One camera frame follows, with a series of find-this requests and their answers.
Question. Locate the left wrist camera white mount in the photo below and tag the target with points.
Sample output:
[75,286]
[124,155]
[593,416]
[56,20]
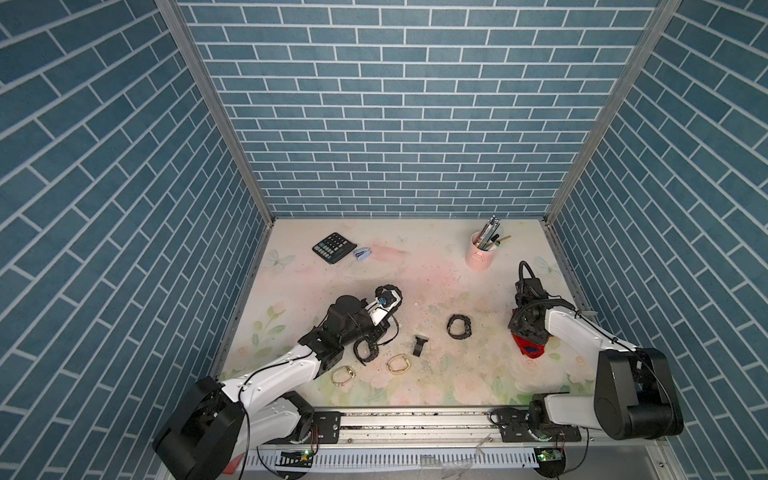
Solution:
[379,309]

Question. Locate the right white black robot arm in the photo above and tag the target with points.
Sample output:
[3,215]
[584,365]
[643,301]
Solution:
[634,394]

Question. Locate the gold watch right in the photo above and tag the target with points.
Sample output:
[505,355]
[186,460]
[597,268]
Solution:
[398,364]

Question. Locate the pink pen holder cup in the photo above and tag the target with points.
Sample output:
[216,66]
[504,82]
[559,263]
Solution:
[476,258]

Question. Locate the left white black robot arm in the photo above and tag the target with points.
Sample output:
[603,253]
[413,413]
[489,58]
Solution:
[217,422]

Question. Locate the pens in cup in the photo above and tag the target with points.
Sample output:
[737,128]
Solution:
[491,235]

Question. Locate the gold watch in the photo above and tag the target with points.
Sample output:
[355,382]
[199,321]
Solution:
[398,364]
[342,375]

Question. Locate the red box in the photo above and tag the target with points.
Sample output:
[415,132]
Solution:
[235,466]

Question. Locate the gold watch left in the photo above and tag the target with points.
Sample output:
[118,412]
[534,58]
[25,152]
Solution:
[342,375]

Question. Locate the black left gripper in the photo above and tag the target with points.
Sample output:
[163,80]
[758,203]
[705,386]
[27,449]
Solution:
[379,330]

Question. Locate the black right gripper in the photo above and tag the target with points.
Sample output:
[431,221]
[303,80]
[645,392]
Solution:
[517,312]

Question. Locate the light blue stapler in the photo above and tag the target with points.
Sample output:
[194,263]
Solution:
[361,254]

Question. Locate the black desktop calculator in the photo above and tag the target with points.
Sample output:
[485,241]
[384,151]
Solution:
[333,248]

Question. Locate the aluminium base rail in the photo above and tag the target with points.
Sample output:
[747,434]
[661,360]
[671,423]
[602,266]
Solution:
[454,440]

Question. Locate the red blue towel cloth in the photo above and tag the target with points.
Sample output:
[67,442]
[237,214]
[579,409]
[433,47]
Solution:
[528,348]

